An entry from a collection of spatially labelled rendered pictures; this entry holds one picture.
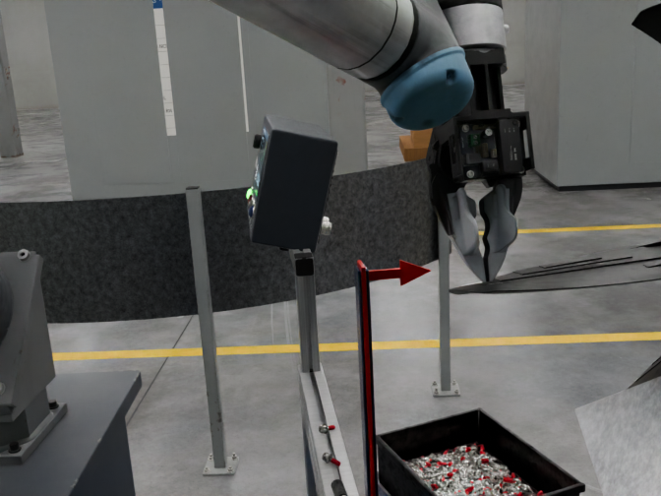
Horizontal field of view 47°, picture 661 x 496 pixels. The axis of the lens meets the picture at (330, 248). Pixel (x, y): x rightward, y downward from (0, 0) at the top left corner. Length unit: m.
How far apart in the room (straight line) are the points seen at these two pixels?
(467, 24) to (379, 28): 0.18
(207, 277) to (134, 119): 4.63
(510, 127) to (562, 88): 6.14
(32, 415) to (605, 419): 0.58
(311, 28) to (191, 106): 6.32
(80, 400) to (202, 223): 1.52
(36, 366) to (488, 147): 0.51
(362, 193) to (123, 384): 1.77
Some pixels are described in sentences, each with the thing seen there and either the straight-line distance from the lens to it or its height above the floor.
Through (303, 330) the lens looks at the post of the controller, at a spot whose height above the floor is 0.93.
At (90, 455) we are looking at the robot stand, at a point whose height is 1.00.
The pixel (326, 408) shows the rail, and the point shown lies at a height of 0.86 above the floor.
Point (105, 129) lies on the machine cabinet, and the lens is 7.08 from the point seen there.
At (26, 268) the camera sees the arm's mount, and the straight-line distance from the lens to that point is 0.86.
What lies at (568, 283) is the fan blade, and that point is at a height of 1.17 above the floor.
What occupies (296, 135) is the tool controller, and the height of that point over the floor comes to 1.24.
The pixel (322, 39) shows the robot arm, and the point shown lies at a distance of 0.56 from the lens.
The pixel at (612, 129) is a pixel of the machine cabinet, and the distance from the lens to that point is 7.01.
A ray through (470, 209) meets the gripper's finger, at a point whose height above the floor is 1.22.
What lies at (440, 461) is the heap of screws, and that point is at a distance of 1.06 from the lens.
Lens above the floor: 1.39
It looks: 15 degrees down
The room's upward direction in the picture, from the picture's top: 3 degrees counter-clockwise
